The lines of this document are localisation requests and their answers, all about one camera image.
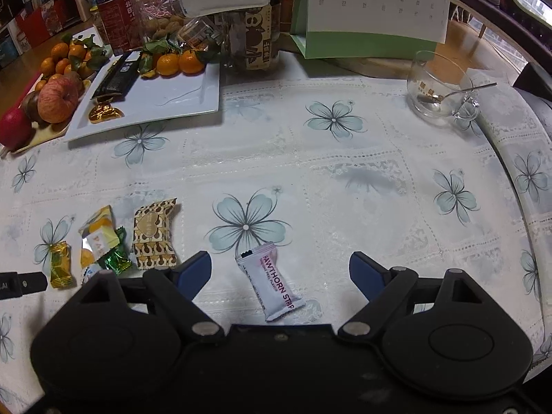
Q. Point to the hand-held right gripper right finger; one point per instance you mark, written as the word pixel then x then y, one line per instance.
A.
pixel 366 274

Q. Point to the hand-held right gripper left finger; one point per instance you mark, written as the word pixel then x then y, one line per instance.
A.
pixel 196 274

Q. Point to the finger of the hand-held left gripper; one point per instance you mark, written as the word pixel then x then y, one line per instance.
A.
pixel 26 285

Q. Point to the small yellow candy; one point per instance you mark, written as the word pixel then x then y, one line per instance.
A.
pixel 60 265

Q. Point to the white pink-print snack packet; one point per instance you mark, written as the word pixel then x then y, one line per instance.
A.
pixel 269 284

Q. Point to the yellow white snack packet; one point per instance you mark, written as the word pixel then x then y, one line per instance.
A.
pixel 100 230

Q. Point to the brown patterned snack packet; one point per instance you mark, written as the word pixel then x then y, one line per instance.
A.
pixel 153 235

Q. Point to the green foil candy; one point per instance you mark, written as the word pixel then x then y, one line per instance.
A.
pixel 114 259

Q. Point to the white floral tablecloth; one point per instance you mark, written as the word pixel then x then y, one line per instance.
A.
pixel 302 181

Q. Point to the wooden fruit tray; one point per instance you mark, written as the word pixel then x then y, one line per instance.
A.
pixel 47 133

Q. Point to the red apple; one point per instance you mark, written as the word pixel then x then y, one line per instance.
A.
pixel 13 127

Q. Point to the white rectangular plate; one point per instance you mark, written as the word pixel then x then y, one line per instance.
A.
pixel 181 95

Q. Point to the dark brown round fruit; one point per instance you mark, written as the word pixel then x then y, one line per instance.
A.
pixel 30 105

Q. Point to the gold foil candy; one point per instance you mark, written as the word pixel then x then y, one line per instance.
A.
pixel 103 113

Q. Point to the striped pink apple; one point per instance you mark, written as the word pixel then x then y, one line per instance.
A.
pixel 56 100

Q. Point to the mandarin with leaves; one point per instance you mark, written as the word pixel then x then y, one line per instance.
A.
pixel 167 64
pixel 191 61

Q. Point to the clear glass bowl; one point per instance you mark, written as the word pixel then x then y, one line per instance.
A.
pixel 431 71

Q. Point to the metal spoon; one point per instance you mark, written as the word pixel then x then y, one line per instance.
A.
pixel 474 89

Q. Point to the black snack bar packet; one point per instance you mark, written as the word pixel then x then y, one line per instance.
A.
pixel 115 75

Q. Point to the pile of small mandarins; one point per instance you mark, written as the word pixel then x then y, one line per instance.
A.
pixel 64 58

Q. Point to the brown patterned box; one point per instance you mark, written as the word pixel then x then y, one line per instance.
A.
pixel 254 41

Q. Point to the small clear plastic jar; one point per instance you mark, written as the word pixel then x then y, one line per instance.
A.
pixel 196 32

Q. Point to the red tin can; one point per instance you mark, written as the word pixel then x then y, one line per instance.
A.
pixel 116 26

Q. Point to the wide clear glass jar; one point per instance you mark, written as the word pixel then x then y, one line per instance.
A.
pixel 155 13

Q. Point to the green white desk calendar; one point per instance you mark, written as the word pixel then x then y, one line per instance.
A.
pixel 371 8

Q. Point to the dark wooden chair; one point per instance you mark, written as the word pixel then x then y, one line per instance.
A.
pixel 496 21

